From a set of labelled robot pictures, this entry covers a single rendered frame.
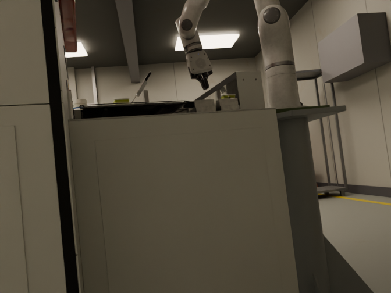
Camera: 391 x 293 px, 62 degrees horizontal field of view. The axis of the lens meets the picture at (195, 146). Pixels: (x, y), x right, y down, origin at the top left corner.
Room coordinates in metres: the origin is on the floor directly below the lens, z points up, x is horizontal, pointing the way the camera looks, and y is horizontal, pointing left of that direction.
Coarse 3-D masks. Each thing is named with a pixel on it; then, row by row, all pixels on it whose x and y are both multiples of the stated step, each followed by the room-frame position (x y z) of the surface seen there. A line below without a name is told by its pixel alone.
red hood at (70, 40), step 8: (64, 0) 0.98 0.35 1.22; (72, 0) 0.99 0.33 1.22; (64, 8) 1.03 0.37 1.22; (72, 8) 1.04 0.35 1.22; (64, 16) 1.08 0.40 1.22; (72, 16) 1.09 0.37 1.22; (64, 24) 1.14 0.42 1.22; (72, 24) 1.15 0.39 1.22; (64, 32) 1.20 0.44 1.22; (72, 32) 1.21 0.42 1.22; (64, 40) 1.27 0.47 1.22; (72, 40) 1.28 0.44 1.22; (72, 48) 1.36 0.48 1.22
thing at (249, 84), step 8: (240, 72) 1.07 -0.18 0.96; (248, 72) 1.08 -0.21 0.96; (256, 72) 1.09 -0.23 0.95; (240, 80) 1.07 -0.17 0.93; (248, 80) 1.08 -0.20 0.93; (256, 80) 1.09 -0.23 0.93; (240, 88) 1.07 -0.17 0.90; (248, 88) 1.08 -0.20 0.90; (256, 88) 1.09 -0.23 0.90; (240, 96) 1.07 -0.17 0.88; (248, 96) 1.08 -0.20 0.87; (256, 96) 1.09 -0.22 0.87; (240, 104) 1.07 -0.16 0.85; (248, 104) 1.07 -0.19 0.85; (256, 104) 1.08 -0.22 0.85; (264, 104) 1.09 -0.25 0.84
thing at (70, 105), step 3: (69, 90) 0.99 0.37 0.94; (69, 93) 0.99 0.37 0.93; (69, 96) 0.99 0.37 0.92; (69, 99) 0.99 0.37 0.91; (69, 102) 0.99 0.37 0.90; (72, 102) 1.06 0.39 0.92; (69, 105) 0.99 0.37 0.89; (72, 105) 0.99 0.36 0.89; (69, 108) 0.99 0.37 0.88; (72, 108) 0.99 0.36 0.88; (69, 111) 0.99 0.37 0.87; (72, 111) 0.99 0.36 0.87; (69, 114) 0.99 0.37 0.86; (72, 114) 0.99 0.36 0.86; (69, 117) 0.99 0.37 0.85; (72, 117) 0.99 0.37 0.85
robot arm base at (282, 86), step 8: (272, 72) 1.27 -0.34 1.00; (280, 72) 1.26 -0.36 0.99; (288, 72) 1.26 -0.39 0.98; (272, 80) 1.28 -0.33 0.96; (280, 80) 1.26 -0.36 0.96; (288, 80) 1.26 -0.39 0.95; (296, 80) 1.28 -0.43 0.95; (272, 88) 1.28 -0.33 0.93; (280, 88) 1.26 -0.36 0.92; (288, 88) 1.25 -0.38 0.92; (296, 88) 1.27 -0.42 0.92; (272, 96) 1.28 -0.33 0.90; (280, 96) 1.26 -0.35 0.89; (288, 96) 1.25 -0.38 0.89; (296, 96) 1.26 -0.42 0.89; (272, 104) 1.29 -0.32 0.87; (280, 104) 1.26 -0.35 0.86; (288, 104) 1.25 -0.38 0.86; (296, 104) 1.26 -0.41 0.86
